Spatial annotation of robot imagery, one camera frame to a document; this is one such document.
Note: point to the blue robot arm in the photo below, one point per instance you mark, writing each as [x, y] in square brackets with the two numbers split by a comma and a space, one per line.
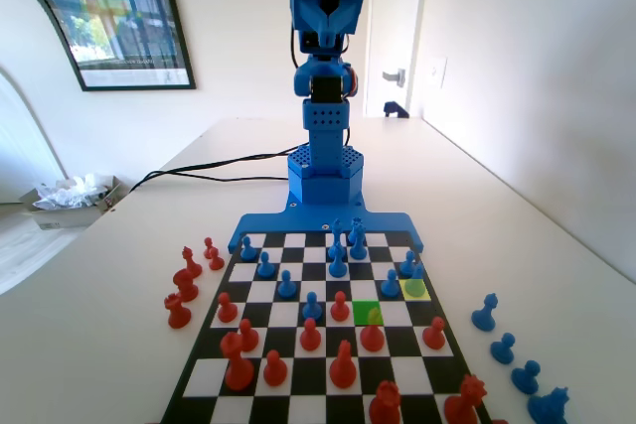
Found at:
[325, 181]

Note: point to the blue chess queen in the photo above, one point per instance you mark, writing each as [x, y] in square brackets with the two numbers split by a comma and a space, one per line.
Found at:
[356, 249]

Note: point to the blue chess pawn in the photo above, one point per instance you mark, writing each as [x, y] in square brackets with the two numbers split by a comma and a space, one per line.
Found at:
[390, 286]
[312, 311]
[247, 252]
[408, 265]
[526, 380]
[285, 289]
[503, 352]
[266, 269]

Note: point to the red chess bishop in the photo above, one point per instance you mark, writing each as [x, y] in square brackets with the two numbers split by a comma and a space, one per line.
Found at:
[343, 369]
[192, 266]

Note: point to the red chess queen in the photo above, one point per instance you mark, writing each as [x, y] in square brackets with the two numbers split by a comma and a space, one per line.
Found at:
[238, 369]

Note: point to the white door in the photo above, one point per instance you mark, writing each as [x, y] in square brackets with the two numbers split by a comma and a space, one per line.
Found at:
[392, 22]

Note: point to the black framed poster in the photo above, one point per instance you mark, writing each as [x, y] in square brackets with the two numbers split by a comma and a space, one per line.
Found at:
[129, 22]

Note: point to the white curved chair back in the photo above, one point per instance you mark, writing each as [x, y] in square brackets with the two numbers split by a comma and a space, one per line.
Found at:
[20, 22]

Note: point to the crumpled clear plastic wrap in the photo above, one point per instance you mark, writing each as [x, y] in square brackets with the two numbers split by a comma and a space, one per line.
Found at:
[69, 193]

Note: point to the cardboard box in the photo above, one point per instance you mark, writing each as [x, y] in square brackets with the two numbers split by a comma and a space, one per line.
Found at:
[64, 218]

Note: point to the black and white chessboard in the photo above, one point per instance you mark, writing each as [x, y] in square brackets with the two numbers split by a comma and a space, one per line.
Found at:
[407, 369]

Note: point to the white light switch plate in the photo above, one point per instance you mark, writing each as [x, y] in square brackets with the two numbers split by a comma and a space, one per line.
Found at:
[438, 72]

